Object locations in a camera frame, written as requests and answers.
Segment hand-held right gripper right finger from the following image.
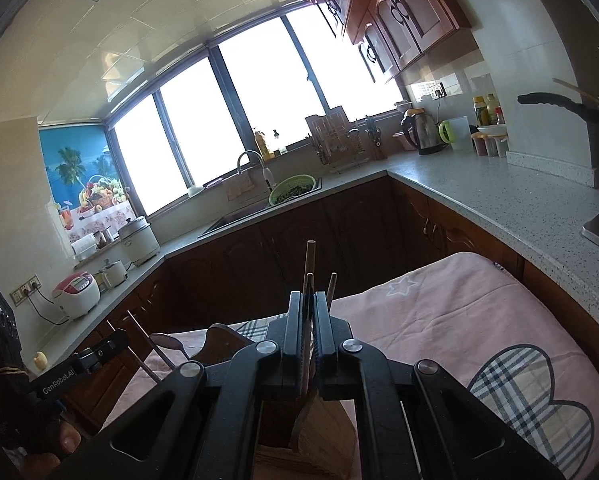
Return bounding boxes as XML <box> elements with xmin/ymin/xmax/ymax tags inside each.
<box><xmin>312</xmin><ymin>291</ymin><xmax>565</xmax><ymax>480</ymax></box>

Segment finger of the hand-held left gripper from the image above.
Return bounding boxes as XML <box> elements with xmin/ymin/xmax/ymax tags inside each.
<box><xmin>74</xmin><ymin>329</ymin><xmax>130</xmax><ymax>373</ymax></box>

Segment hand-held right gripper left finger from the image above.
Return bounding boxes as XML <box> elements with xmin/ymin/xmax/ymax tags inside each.
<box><xmin>44</xmin><ymin>290</ymin><xmax>313</xmax><ymax>480</ymax></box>

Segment metal chopstick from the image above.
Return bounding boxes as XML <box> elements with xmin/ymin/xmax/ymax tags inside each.
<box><xmin>126</xmin><ymin>310</ymin><xmax>160</xmax><ymax>382</ymax></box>

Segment metal spoon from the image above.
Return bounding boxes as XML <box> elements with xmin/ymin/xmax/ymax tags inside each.
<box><xmin>148</xmin><ymin>331</ymin><xmax>190</xmax><ymax>361</ymax></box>

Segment wooden utensil holder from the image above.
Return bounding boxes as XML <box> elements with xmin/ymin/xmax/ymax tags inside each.
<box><xmin>192</xmin><ymin>324</ymin><xmax>359</xmax><ymax>480</ymax></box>

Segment person's left hand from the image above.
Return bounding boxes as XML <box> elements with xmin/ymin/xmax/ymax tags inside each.
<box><xmin>17</xmin><ymin>417</ymin><xmax>83</xmax><ymax>480</ymax></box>

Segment red white rice cooker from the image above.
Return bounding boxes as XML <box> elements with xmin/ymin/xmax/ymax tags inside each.
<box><xmin>52</xmin><ymin>270</ymin><xmax>102</xmax><ymax>321</ymax></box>

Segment small white pot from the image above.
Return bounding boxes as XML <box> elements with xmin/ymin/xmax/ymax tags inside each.
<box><xmin>100</xmin><ymin>258</ymin><xmax>130</xmax><ymax>291</ymax></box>

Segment paper towel roll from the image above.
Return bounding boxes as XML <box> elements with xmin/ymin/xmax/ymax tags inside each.
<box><xmin>72</xmin><ymin>234</ymin><xmax>100</xmax><ymax>261</ymax></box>

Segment pink heart-print tablecloth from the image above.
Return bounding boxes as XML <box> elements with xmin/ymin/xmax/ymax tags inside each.
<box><xmin>100</xmin><ymin>251</ymin><xmax>595</xmax><ymax>480</ymax></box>

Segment large white cooker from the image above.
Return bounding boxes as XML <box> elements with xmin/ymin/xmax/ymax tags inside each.
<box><xmin>118</xmin><ymin>215</ymin><xmax>161</xmax><ymax>267</ymax></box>

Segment kitchen sink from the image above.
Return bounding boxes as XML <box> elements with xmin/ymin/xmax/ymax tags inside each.
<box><xmin>202</xmin><ymin>180</ymin><xmax>325</xmax><ymax>238</ymax></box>

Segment green colander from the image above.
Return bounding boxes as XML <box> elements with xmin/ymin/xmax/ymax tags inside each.
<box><xmin>268</xmin><ymin>175</ymin><xmax>316</xmax><ymax>207</ymax></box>

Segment pink dish cloth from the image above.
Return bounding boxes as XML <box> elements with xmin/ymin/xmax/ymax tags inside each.
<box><xmin>223</xmin><ymin>172</ymin><xmax>256</xmax><ymax>201</ymax></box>

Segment sink faucet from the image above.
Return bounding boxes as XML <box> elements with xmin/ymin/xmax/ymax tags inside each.
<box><xmin>237</xmin><ymin>150</ymin><xmax>275</xmax><ymax>193</ymax></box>

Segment dish rack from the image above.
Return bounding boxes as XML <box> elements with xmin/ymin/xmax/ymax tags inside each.
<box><xmin>307</xmin><ymin>127</ymin><xmax>375</xmax><ymax>173</ymax></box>

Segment wooden cutting board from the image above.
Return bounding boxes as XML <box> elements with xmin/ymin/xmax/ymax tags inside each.
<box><xmin>305</xmin><ymin>105</ymin><xmax>347</xmax><ymax>146</ymax></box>

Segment electric kettle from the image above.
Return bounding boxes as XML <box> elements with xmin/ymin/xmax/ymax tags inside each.
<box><xmin>401</xmin><ymin>107</ymin><xmax>449</xmax><ymax>156</ymax></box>

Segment spice jar set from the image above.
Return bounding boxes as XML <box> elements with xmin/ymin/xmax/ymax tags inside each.
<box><xmin>471</xmin><ymin>132</ymin><xmax>509</xmax><ymax>158</ymax></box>

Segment kitchen window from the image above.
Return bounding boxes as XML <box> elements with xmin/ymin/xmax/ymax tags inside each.
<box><xmin>107</xmin><ymin>2</ymin><xmax>405</xmax><ymax>216</ymax></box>

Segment black wok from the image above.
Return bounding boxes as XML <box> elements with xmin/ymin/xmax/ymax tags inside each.
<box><xmin>517</xmin><ymin>91</ymin><xmax>599</xmax><ymax>122</ymax></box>

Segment wall power strip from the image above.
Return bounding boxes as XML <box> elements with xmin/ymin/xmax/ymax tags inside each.
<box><xmin>10</xmin><ymin>273</ymin><xmax>40</xmax><ymax>306</ymax></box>

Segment tropical fruit wall poster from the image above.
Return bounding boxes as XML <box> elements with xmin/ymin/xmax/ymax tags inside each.
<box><xmin>38</xmin><ymin>125</ymin><xmax>133</xmax><ymax>246</ymax></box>

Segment white pitcher green handle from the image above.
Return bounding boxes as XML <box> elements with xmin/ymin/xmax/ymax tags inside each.
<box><xmin>438</xmin><ymin>116</ymin><xmax>473</xmax><ymax>152</ymax></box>

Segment wooden wall cabinets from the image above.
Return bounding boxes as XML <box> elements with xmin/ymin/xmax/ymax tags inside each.
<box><xmin>299</xmin><ymin>0</ymin><xmax>475</xmax><ymax>83</ymax></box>

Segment wooden-handled cooking utensil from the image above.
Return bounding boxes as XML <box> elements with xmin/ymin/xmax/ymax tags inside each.
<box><xmin>553</xmin><ymin>78</ymin><xmax>599</xmax><ymax>109</ymax></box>

